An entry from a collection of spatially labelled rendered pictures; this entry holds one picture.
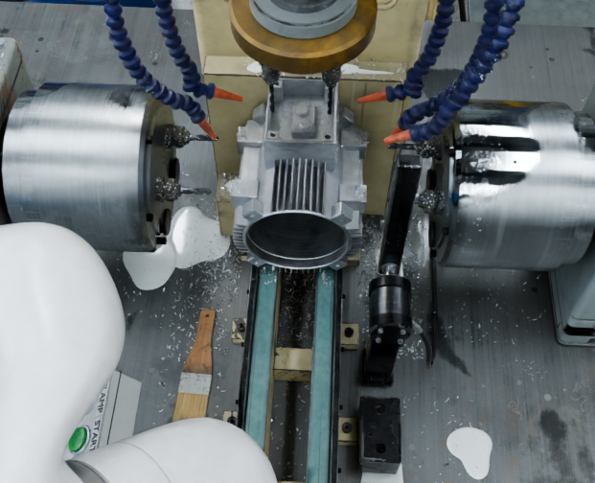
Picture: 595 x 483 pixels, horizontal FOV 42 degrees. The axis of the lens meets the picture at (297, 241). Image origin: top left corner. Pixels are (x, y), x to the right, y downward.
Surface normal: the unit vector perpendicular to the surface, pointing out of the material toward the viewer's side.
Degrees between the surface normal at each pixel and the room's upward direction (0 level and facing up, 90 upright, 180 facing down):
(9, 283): 22
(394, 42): 90
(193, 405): 1
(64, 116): 6
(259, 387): 0
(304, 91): 90
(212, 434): 43
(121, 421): 52
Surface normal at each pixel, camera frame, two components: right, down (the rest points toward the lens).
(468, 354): 0.00, -0.54
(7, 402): -0.45, -0.55
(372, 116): -0.05, 0.84
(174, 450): 0.27, -0.90
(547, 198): -0.04, 0.18
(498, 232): -0.05, 0.60
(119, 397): 0.79, -0.29
